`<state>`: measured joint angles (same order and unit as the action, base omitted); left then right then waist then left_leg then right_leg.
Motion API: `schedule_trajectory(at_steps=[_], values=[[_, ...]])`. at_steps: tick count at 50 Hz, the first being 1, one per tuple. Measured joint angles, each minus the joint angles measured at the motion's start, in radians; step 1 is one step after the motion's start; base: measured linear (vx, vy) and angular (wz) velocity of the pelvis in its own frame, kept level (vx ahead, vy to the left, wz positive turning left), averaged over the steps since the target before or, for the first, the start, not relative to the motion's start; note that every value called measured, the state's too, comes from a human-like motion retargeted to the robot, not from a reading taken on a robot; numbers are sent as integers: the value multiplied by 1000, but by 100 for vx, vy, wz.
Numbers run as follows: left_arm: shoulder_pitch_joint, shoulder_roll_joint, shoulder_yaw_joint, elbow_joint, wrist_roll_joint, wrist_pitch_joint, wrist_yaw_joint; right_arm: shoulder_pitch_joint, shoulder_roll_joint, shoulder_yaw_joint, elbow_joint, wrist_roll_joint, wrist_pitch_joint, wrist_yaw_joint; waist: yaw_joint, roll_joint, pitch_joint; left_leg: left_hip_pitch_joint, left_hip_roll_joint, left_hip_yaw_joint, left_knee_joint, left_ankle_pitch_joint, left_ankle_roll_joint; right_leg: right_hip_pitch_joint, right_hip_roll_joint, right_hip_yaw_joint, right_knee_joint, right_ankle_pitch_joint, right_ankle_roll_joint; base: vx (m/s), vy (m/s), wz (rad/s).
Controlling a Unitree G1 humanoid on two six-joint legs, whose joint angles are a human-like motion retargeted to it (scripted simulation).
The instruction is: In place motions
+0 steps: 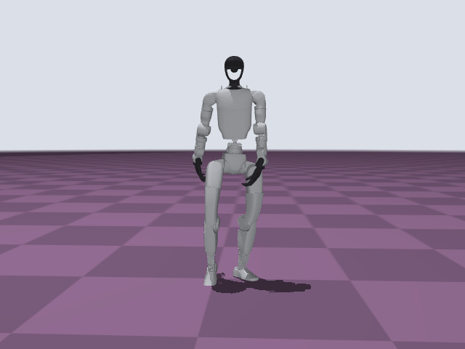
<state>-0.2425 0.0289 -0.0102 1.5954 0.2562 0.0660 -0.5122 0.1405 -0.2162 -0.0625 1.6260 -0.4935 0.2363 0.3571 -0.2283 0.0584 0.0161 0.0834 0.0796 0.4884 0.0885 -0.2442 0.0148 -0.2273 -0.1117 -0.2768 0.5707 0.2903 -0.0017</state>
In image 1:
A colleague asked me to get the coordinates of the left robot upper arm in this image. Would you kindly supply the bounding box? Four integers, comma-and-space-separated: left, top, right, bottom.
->
251, 91, 266, 135

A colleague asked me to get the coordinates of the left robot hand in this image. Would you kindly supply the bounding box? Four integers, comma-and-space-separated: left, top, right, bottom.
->
242, 158, 264, 186

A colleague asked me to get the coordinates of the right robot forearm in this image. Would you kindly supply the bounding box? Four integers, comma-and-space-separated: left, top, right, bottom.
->
192, 125, 207, 163

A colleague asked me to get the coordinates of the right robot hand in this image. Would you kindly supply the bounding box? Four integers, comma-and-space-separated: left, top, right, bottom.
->
193, 158, 206, 182

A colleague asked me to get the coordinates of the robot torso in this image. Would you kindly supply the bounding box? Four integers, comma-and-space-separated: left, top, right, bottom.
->
217, 85, 253, 175

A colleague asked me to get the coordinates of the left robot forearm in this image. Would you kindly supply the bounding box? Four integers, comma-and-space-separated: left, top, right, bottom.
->
256, 124, 268, 166

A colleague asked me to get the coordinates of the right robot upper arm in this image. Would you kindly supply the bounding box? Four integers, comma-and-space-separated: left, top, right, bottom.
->
198, 92, 217, 136

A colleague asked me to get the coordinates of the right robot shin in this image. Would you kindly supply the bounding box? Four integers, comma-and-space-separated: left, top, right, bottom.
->
204, 220, 218, 272

